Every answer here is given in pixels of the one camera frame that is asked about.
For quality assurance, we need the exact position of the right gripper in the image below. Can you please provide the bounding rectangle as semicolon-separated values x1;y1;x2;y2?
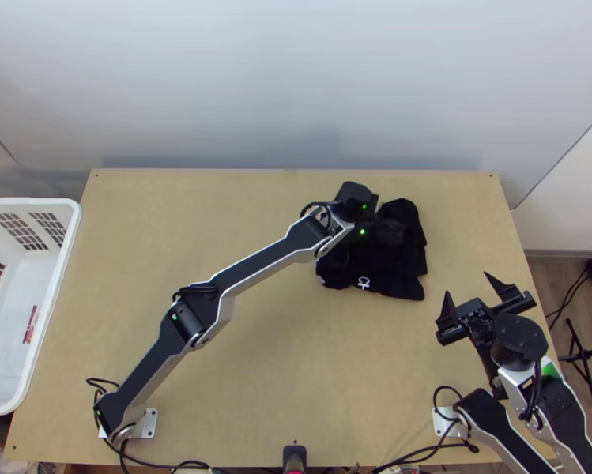
436;271;539;348

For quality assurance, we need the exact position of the dark t-shirt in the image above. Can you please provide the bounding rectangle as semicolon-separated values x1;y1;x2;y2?
315;197;429;303

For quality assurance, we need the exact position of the black tripod stand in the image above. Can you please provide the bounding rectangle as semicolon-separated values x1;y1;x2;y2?
558;318;592;409

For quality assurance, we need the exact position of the white laundry basket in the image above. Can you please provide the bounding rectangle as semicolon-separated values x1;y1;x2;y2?
0;198;83;418

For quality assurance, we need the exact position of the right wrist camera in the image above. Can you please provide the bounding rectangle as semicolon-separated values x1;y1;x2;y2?
456;298;497;333

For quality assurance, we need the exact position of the black cable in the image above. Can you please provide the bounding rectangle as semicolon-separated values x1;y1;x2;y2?
545;258;592;333
85;376;215;472
374;385;481;472

